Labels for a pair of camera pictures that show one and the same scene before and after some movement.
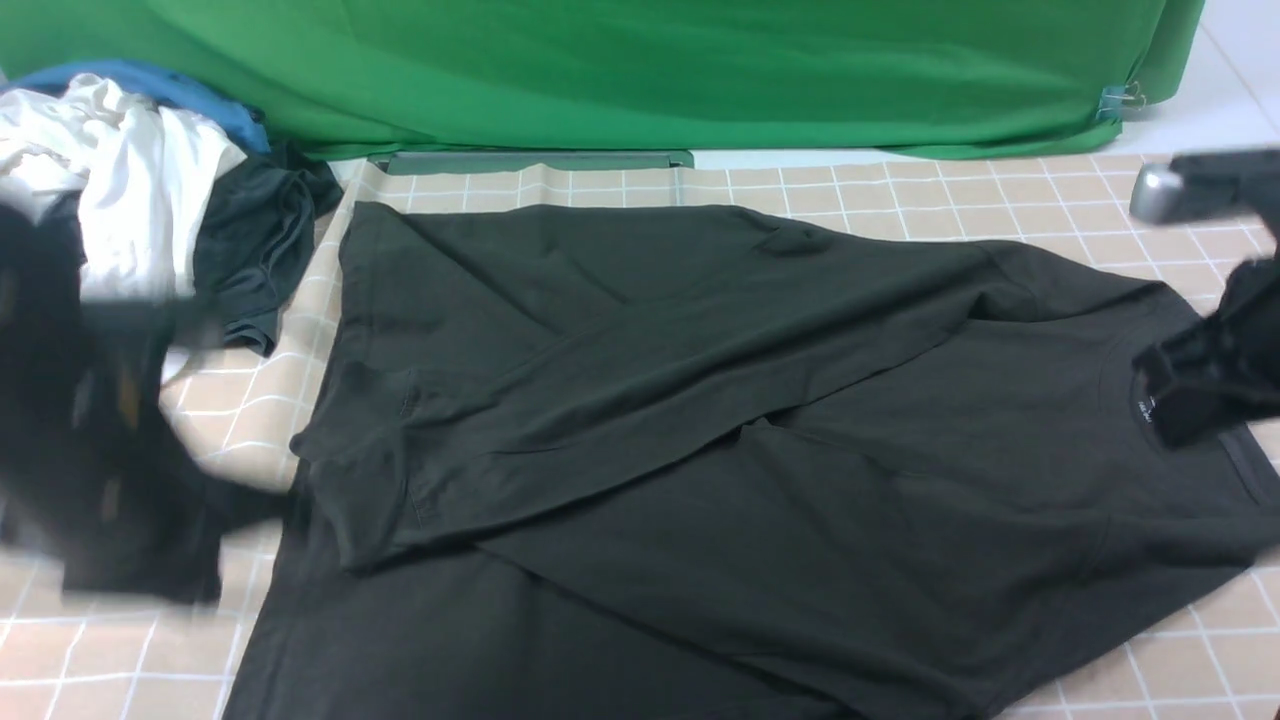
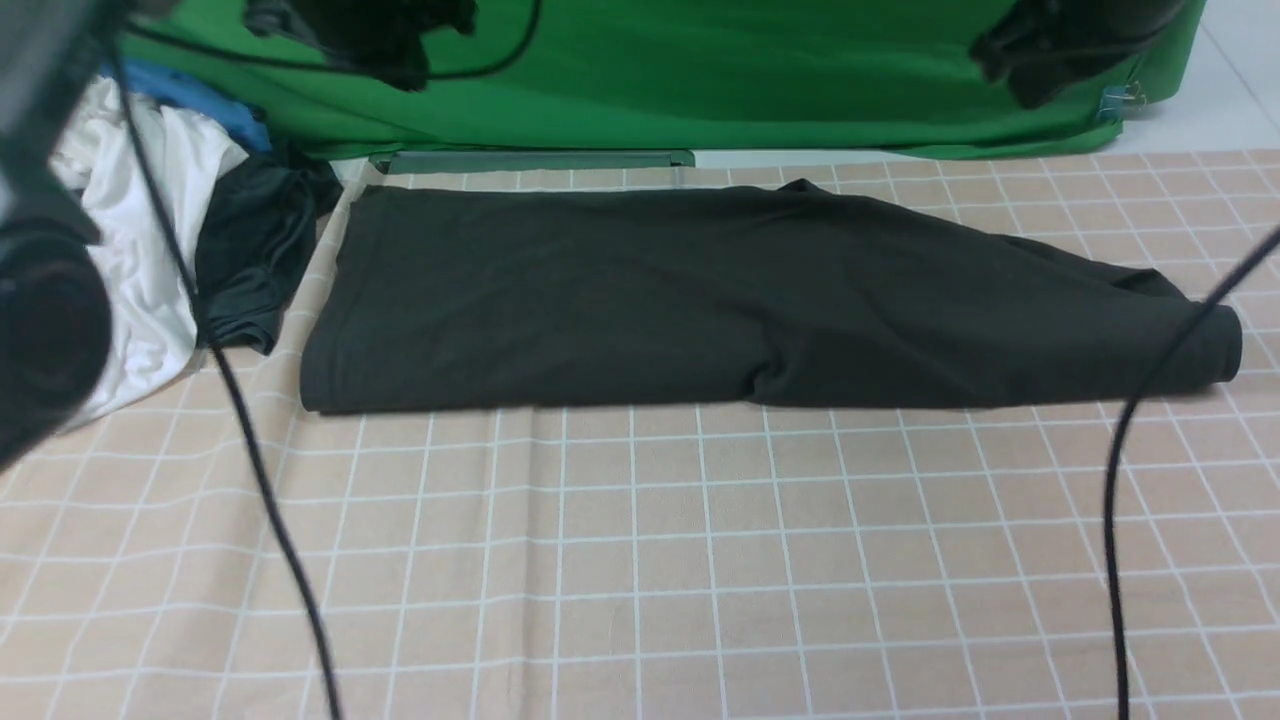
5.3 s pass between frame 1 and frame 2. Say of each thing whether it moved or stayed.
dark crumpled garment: stayed
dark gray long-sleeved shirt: moved
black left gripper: moved
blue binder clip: stayed
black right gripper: moved
